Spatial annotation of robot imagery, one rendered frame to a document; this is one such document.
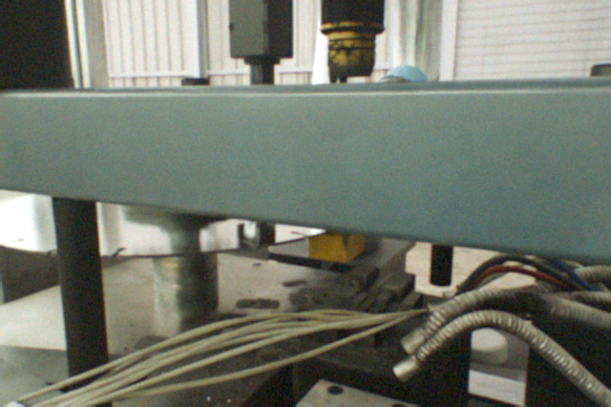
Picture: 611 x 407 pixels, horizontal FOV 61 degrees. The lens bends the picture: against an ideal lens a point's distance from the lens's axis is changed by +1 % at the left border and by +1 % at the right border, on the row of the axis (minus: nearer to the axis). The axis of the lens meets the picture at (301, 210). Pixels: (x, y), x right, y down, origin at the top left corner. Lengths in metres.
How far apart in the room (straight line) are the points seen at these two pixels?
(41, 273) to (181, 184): 0.56
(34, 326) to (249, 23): 0.32
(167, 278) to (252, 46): 0.21
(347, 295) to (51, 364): 0.18
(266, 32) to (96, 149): 0.27
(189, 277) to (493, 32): 6.00
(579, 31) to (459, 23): 1.21
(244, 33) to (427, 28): 0.58
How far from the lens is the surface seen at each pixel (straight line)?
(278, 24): 0.44
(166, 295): 0.49
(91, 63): 1.00
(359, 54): 0.38
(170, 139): 0.16
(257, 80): 0.45
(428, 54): 0.99
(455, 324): 0.31
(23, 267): 0.70
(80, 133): 0.19
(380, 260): 1.00
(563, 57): 6.26
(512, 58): 6.30
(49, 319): 0.53
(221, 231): 0.37
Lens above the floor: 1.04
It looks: 12 degrees down
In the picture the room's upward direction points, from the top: straight up
